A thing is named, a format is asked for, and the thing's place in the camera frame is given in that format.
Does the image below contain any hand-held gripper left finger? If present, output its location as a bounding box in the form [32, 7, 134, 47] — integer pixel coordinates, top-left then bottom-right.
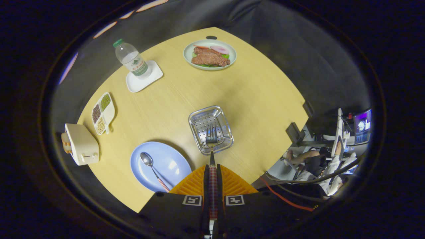
[138, 164, 210, 239]

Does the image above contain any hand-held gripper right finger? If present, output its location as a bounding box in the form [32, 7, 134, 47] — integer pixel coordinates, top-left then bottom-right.
[216, 164, 299, 239]

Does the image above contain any fork with checked handle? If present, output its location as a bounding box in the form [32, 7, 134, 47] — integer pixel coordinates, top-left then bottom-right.
[206, 123, 218, 238]

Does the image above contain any spoon with checked handle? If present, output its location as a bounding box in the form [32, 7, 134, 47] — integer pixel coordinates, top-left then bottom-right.
[140, 152, 170, 193]

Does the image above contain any blue plate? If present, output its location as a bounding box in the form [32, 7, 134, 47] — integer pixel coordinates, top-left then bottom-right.
[130, 142, 192, 193]

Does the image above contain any perforated metal basket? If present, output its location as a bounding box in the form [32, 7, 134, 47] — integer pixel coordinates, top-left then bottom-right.
[189, 106, 234, 155]

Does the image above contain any white toaster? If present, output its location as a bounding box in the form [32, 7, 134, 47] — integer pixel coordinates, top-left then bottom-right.
[65, 123, 100, 166]

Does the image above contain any white divided dish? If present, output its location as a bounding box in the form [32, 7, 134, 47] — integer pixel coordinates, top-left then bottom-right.
[91, 92, 116, 135]

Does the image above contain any white square coaster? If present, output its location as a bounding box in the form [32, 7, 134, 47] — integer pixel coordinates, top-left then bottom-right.
[126, 60, 164, 93]

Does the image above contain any computer monitor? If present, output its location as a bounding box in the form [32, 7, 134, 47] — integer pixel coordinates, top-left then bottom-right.
[354, 110, 372, 145]

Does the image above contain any brown cooked meat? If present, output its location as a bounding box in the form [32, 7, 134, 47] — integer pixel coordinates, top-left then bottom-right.
[191, 47, 230, 67]

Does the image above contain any clear water bottle green cap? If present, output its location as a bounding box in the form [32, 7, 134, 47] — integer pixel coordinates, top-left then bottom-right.
[113, 39, 152, 79]

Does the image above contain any pale green plate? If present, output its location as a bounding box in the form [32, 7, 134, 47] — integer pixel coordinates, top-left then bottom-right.
[183, 40, 237, 71]

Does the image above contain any black backdrop cloth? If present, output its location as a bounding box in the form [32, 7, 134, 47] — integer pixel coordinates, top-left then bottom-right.
[50, 0, 371, 166]

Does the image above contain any red cable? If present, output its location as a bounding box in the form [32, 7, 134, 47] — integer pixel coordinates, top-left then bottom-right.
[259, 178, 314, 212]

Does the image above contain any black cable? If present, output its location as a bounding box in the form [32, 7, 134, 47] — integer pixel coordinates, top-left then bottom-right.
[265, 156, 366, 184]

